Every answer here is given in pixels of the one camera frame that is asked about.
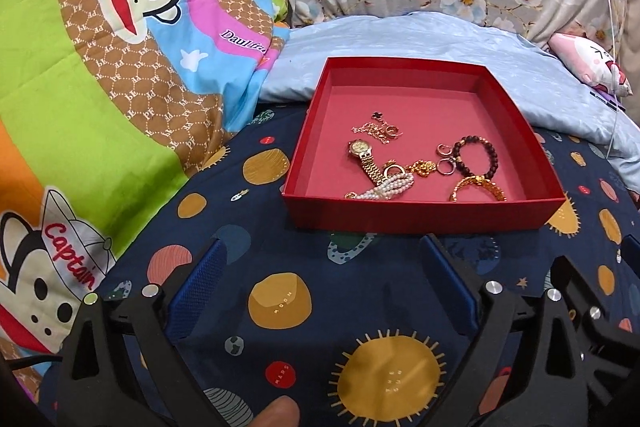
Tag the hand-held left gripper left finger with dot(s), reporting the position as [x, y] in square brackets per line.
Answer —
[200, 287]

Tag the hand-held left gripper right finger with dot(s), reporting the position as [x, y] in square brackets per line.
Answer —
[450, 287]

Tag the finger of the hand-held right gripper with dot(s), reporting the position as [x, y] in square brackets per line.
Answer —
[595, 317]
[631, 249]

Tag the small hoop earring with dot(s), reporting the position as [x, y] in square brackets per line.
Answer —
[445, 167]

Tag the gold flower pendant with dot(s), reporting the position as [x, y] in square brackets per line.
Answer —
[423, 168]

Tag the gold hoop earring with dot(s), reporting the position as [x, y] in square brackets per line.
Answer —
[443, 150]

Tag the gold wristwatch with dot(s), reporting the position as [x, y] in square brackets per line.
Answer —
[361, 149]

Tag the red jewelry box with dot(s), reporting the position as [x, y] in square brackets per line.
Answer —
[415, 107]

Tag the person's left hand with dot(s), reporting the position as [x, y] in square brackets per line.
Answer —
[275, 413]

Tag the pink plush toy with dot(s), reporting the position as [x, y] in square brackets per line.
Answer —
[580, 59]

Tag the beige curtain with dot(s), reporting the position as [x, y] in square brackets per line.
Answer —
[632, 32]

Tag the cartoon monkey blanket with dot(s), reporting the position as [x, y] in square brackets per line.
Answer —
[100, 82]

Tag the light blue pillow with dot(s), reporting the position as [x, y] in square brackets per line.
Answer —
[400, 37]

